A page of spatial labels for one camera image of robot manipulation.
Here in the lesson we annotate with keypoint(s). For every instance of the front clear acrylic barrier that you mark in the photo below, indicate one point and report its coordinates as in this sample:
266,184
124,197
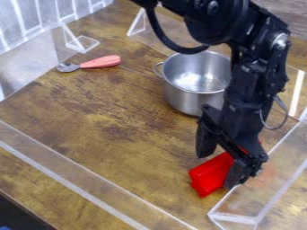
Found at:
118,201

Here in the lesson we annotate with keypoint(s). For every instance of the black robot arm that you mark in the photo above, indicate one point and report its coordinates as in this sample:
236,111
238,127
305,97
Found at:
258,37

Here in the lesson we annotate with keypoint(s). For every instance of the clear acrylic barrier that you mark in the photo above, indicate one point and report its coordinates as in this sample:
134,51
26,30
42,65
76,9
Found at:
30,60
244,208
141,32
118,201

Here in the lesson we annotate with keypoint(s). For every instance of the left clear acrylic barrier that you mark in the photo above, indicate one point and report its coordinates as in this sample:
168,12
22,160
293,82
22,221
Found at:
30,60

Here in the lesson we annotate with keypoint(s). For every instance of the back clear acrylic barrier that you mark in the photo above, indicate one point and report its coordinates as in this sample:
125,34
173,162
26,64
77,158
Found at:
141,32

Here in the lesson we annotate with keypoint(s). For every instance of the red plastic block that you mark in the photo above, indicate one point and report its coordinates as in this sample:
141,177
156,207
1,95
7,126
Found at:
209,176

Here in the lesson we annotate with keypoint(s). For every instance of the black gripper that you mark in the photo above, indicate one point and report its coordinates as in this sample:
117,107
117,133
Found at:
233,128

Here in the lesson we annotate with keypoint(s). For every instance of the silver steel pot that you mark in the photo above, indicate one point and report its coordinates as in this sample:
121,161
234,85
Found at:
194,80

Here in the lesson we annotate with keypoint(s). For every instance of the right clear acrylic barrier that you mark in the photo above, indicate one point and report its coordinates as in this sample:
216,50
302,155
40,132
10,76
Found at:
244,208

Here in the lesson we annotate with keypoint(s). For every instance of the spoon with pink handle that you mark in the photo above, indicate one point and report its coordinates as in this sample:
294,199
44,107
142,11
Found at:
112,60

